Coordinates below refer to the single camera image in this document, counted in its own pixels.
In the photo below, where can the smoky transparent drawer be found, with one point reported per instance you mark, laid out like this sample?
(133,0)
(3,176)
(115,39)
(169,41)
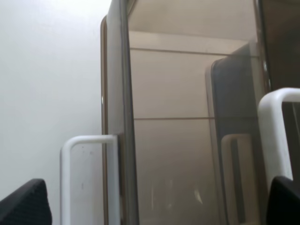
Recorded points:
(276,131)
(180,85)

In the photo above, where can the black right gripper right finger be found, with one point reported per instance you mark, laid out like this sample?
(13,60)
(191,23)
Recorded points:
(284,202)

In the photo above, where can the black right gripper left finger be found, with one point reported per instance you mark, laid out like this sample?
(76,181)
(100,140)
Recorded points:
(28,205)

